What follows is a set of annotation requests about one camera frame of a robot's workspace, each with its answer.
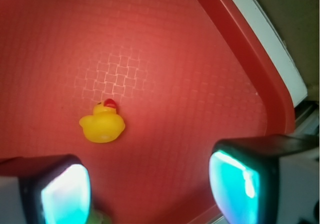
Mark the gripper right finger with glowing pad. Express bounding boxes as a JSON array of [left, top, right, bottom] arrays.
[[208, 135, 320, 224]]

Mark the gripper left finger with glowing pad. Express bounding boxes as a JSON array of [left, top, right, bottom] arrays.
[[0, 155, 92, 224]]

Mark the green plush frog toy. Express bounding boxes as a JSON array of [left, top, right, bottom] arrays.
[[87, 210, 112, 224]]

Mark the yellow rubber duck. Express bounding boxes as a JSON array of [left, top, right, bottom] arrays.
[[79, 99, 126, 144]]

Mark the red plastic tray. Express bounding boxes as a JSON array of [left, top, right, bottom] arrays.
[[0, 0, 295, 224]]

